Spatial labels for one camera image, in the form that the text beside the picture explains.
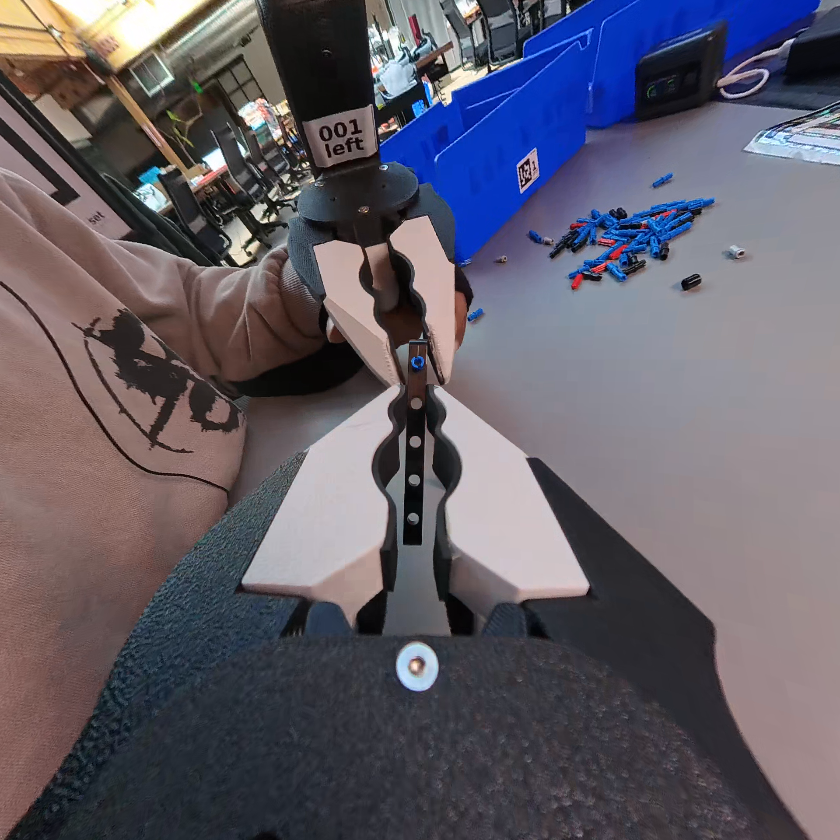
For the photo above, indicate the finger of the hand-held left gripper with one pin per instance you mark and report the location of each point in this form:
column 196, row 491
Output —
column 348, row 289
column 436, row 282

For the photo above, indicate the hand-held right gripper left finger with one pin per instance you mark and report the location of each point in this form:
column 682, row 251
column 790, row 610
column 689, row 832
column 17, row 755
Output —
column 321, row 525

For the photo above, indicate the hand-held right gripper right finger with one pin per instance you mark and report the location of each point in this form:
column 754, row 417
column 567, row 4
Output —
column 518, row 525

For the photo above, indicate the long black lego beam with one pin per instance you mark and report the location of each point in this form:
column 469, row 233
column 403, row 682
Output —
column 413, row 499

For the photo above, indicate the person's left forearm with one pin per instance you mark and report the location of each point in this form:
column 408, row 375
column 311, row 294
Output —
column 249, row 308

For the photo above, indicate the pile of blue lego pins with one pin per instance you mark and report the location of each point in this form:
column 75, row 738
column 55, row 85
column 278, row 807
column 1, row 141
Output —
column 630, row 236

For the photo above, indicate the small black lego connector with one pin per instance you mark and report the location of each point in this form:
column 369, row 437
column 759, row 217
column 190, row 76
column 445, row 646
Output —
column 691, row 282

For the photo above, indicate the lego sticker sheet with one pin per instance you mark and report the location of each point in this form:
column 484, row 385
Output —
column 800, row 138

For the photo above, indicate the black office chair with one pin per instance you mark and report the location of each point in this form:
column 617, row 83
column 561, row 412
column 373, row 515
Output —
column 239, row 170
column 190, row 210
column 502, row 29
column 459, row 29

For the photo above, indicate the blue plastic bin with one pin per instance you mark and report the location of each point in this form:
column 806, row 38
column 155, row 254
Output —
column 623, row 59
column 499, row 144

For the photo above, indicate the framed white sign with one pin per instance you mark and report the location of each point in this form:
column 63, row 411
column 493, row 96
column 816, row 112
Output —
column 39, row 164

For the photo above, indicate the small black box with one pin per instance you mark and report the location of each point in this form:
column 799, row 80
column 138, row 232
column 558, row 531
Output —
column 679, row 72

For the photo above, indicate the flat black box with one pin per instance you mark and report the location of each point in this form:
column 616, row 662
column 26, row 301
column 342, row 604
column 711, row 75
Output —
column 817, row 43

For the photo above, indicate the white wall vent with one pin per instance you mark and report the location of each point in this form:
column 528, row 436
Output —
column 151, row 73

